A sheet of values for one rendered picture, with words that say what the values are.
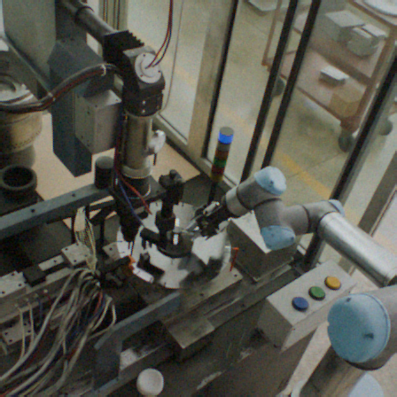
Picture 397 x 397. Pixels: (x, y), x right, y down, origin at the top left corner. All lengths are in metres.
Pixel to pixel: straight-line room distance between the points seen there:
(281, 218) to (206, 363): 0.52
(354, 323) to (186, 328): 0.67
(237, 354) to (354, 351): 0.67
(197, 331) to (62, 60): 0.81
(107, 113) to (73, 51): 0.15
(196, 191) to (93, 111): 0.97
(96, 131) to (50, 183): 0.86
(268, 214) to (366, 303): 0.39
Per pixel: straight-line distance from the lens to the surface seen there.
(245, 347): 1.71
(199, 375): 1.64
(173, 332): 1.61
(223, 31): 1.89
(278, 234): 1.34
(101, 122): 1.22
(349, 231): 1.33
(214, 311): 1.74
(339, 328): 1.10
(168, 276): 1.55
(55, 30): 1.41
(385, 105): 1.50
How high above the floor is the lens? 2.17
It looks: 44 degrees down
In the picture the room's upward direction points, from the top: 12 degrees clockwise
